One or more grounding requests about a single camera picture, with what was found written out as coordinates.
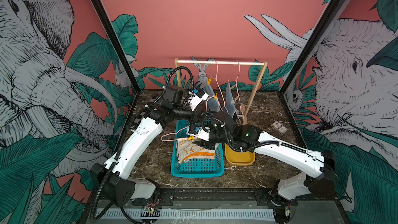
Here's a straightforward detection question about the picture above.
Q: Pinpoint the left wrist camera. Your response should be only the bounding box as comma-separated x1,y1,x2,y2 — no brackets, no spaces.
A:
188,88,209,111

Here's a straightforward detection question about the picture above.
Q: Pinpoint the blue towel right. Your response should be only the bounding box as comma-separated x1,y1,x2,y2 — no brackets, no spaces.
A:
225,83,239,122

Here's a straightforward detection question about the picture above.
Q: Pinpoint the pink hanger right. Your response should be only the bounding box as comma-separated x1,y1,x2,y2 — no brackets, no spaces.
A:
231,61,245,123

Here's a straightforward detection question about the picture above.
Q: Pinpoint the checkered chess board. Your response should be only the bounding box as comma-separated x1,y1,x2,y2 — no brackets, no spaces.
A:
144,95,159,111

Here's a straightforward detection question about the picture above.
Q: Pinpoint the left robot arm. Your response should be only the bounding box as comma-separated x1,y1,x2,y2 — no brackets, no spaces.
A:
90,84,207,223

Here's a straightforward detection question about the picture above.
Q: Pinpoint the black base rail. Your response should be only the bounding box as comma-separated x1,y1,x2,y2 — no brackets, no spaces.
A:
130,187,293,207

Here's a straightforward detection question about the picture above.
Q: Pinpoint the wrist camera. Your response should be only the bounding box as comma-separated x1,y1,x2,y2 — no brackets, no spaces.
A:
186,124,209,141
188,88,209,111

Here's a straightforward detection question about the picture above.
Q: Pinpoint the white orange lion towel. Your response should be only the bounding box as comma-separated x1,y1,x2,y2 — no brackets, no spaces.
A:
176,138,215,164

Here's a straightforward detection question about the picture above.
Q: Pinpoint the wooden clothes rack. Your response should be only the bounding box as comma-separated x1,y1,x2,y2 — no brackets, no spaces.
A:
174,58,267,124

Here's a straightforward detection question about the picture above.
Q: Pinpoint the teal plastic basket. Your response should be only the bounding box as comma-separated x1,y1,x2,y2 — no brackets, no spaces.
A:
170,119,225,178

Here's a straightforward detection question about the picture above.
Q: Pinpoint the yellow plastic tray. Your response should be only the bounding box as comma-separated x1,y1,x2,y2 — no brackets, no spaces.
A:
224,144,256,166

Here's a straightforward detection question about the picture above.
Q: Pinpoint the blue towel left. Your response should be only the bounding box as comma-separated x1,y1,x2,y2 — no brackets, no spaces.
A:
204,78,221,112

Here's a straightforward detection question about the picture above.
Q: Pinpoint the small card box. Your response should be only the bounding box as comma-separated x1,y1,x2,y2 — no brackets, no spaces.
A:
272,121,288,135

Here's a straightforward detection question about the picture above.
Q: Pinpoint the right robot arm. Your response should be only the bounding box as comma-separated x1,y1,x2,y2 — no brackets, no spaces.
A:
187,112,336,201

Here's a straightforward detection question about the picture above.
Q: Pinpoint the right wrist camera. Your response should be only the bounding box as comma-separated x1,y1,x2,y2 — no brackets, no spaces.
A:
186,124,209,141

